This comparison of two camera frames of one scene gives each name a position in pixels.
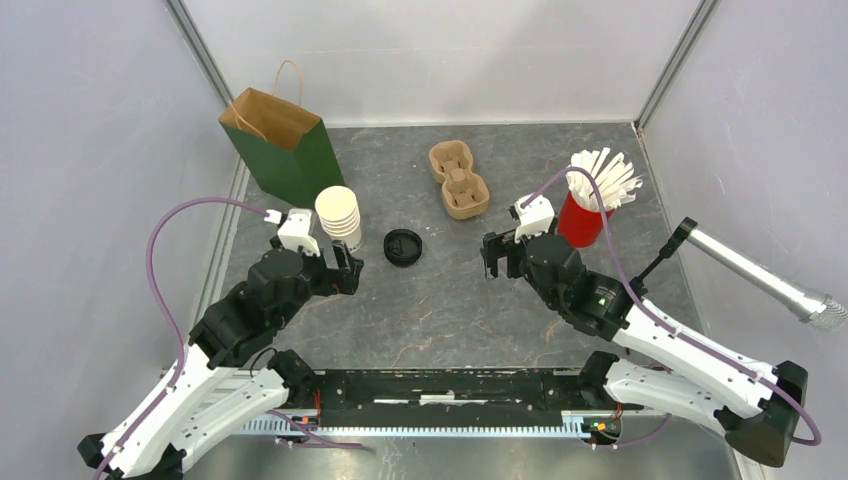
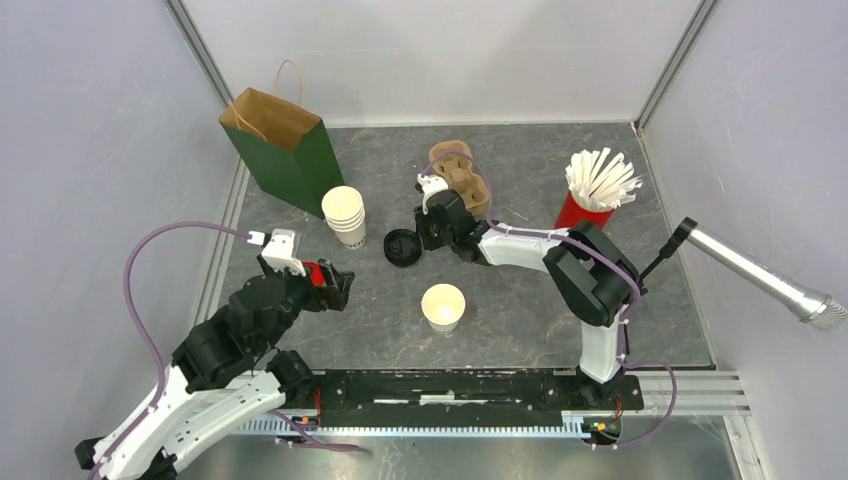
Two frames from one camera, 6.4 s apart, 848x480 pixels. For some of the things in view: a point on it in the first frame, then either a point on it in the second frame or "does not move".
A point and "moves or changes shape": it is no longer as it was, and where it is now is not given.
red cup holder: (577, 226) does not move
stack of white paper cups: (338, 211) moves or changes shape
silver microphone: (808, 304) does not move
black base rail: (457, 390) does not move
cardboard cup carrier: (465, 193) does not move
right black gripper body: (506, 237) → (431, 235)
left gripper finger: (354, 264) → (342, 281)
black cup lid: (402, 247) does not move
